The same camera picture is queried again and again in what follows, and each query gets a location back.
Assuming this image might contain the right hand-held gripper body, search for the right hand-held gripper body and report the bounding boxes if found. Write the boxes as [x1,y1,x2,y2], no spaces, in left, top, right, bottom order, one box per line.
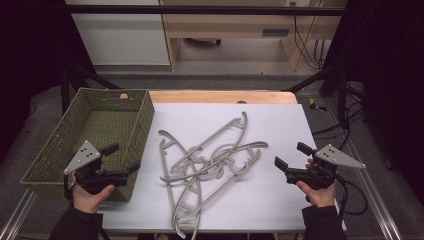
[285,143,367,191]

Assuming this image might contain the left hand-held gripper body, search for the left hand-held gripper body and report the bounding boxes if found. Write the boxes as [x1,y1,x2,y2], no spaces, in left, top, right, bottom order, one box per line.
[62,139,130,196]

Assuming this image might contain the green woven basket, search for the green woven basket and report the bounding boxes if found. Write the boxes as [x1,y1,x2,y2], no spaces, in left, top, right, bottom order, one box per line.
[19,87,156,203]

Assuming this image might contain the person's right hand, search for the person's right hand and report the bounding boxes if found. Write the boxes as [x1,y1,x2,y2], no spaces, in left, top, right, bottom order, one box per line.
[295,158,337,209]

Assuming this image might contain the person's left hand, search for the person's left hand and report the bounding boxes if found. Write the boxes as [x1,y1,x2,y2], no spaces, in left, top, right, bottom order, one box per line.
[68,156,116,215]

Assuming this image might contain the white table sheet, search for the white table sheet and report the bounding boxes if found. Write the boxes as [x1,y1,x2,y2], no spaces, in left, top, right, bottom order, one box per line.
[98,102,348,234]

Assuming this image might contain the yellow and black tool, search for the yellow and black tool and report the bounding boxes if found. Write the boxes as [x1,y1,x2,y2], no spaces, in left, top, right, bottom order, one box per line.
[308,97,328,113]

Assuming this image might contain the black metal stand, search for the black metal stand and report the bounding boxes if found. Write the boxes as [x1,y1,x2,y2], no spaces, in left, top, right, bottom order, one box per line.
[59,62,122,115]
[285,64,352,130]

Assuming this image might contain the black curtain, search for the black curtain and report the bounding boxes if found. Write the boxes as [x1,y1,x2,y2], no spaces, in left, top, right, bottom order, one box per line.
[320,0,424,205]
[0,0,98,163]

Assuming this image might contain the white cabinet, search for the white cabinet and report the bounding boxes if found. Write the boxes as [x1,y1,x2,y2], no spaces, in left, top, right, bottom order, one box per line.
[65,0,171,67]

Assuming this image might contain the light wooden desk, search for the light wooden desk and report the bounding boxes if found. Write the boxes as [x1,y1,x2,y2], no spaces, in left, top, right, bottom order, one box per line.
[159,0,348,72]

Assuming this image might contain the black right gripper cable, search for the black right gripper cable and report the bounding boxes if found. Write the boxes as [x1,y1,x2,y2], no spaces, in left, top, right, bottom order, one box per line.
[334,173,350,223]

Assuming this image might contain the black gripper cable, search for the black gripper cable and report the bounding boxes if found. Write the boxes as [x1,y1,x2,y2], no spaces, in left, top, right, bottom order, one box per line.
[334,173,350,223]
[63,173,76,203]

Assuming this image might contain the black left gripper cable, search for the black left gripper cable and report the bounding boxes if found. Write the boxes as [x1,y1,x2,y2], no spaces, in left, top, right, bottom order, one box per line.
[63,173,76,203]

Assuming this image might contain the black floor cable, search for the black floor cable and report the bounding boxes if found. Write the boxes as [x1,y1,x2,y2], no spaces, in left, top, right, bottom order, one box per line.
[312,108,370,217]

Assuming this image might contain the aluminium rail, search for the aluminium rail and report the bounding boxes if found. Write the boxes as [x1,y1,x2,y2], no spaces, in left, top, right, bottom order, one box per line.
[0,189,38,240]
[323,99,404,240]

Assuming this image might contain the black hanging cables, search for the black hanging cables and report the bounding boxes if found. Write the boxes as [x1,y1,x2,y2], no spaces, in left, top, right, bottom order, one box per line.
[289,1,327,71]

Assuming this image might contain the black horizontal frame bar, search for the black horizontal frame bar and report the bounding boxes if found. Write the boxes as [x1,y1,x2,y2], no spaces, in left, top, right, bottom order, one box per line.
[64,4,346,17]

